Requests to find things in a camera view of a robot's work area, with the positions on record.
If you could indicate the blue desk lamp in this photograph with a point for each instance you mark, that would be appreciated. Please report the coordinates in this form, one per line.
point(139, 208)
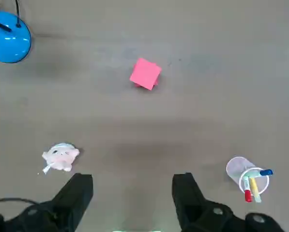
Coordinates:
point(8, 46)

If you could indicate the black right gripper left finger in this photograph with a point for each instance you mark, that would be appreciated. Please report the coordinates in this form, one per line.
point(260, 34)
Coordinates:
point(71, 200)

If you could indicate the pink plush toy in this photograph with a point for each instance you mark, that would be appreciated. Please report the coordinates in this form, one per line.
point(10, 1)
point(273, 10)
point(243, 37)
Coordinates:
point(59, 157)

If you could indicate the red capped marker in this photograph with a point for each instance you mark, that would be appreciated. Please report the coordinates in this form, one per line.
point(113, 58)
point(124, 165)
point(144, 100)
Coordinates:
point(247, 194)

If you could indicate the clear plastic cup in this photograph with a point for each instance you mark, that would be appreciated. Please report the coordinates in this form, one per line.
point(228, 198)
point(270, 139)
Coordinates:
point(235, 168)

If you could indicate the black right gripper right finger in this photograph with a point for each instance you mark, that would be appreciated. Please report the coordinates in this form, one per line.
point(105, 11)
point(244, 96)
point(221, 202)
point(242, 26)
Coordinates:
point(190, 205)

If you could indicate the blue capped marker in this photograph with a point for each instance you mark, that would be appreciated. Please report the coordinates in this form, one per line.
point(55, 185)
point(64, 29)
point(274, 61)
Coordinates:
point(266, 172)

